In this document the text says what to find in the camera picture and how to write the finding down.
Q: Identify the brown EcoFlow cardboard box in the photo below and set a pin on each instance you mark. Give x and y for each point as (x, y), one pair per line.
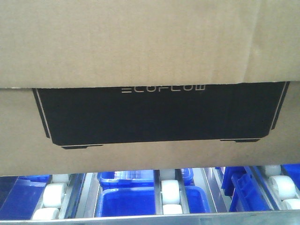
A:
(105, 85)

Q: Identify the metal shelf front bar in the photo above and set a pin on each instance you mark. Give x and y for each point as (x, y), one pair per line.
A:
(279, 217)

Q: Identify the blue bin upper centre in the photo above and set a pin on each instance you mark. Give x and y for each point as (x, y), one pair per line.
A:
(126, 179)

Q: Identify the blue bin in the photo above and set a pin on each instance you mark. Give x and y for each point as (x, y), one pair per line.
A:
(239, 183)
(19, 195)
(126, 179)
(196, 196)
(126, 202)

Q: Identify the blue bin lower centre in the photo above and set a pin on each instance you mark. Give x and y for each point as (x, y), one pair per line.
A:
(126, 202)

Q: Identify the blue bin right of centre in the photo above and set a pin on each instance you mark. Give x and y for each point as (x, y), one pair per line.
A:
(196, 196)

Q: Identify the blue bin far right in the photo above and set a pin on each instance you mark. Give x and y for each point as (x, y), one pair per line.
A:
(239, 183)

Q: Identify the blue bin far left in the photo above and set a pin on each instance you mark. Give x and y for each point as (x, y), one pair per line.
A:
(19, 195)

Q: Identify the middle roller track rail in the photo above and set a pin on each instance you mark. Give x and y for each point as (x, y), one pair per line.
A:
(170, 192)

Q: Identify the roller track rail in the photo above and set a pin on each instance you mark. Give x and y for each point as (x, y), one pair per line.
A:
(170, 192)
(277, 187)
(60, 198)

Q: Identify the left roller track rail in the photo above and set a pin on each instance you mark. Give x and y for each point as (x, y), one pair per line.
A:
(60, 198)

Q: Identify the right roller track rail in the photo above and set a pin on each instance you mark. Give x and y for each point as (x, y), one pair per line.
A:
(277, 187)

